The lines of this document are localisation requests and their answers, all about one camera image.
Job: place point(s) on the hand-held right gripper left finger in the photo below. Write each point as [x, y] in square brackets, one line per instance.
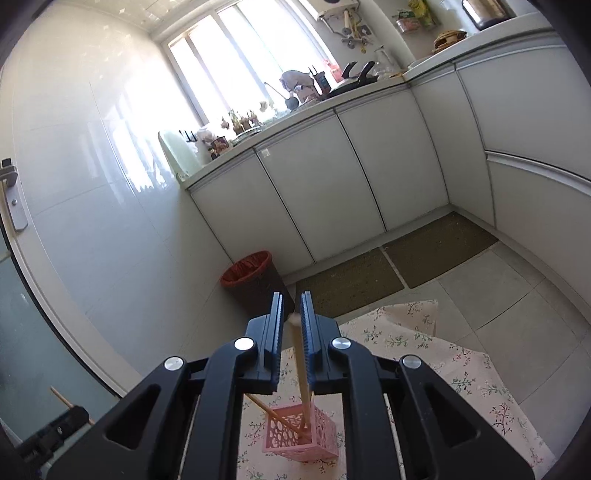
[277, 334]

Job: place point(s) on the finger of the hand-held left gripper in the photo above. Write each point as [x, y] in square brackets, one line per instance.
[71, 420]

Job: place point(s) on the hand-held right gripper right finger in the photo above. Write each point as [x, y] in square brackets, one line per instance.
[305, 334]

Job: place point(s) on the wooden chopstick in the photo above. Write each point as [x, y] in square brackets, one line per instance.
[299, 364]
[60, 396]
[272, 411]

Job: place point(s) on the pink perforated utensil holder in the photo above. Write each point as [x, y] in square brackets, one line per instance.
[295, 450]

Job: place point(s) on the brown trash bin red bag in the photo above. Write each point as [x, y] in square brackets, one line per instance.
[258, 290]

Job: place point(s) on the brown floor mat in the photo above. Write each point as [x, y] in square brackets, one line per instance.
[351, 281]
[438, 249]

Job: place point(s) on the frosted glass door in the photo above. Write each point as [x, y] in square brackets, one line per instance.
[27, 332]

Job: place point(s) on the long white base cabinet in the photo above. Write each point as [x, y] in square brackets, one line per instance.
[323, 184]

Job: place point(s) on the floral tablecloth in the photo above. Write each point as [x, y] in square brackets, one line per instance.
[461, 383]

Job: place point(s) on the pale green cutting board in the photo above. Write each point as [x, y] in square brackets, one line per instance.
[180, 154]

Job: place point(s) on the white plastic bag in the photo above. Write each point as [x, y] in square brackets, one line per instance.
[205, 134]

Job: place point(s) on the small windowsill plants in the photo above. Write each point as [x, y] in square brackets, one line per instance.
[240, 121]

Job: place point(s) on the black hook rack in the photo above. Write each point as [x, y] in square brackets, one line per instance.
[187, 134]

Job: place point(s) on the black ladle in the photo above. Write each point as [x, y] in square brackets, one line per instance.
[279, 91]

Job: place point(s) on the grey crumpled bag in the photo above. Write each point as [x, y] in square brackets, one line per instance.
[298, 79]

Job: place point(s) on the kitchen window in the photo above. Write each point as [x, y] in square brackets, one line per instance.
[240, 60]

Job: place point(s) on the clear glass jar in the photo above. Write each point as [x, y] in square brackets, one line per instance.
[384, 64]

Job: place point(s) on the water heater pipes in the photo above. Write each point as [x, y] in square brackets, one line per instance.
[355, 39]

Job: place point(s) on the white corner base cabinet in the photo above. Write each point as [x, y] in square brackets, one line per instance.
[531, 115]

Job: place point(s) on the pink food tub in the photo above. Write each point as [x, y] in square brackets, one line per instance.
[406, 23]

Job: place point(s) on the wicker basket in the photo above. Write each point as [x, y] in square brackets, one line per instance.
[450, 40]

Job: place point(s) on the white water heater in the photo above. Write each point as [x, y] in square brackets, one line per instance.
[337, 7]

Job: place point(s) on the yellow green packet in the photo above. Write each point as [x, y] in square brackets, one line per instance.
[422, 11]

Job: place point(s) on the metal pot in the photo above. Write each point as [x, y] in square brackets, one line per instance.
[485, 14]

